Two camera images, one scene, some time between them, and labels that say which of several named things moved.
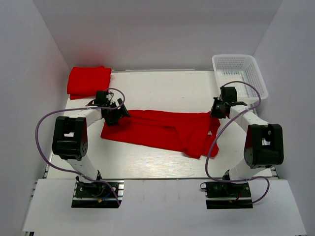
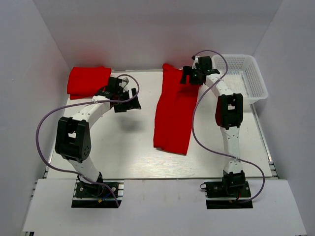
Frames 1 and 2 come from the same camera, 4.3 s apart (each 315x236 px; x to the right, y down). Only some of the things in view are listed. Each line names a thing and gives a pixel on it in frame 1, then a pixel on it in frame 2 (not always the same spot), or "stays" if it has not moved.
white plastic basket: [229, 68] stays
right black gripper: [214, 112] → [188, 70]
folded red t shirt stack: [83, 82] stays
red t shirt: [195, 132] → [174, 111]
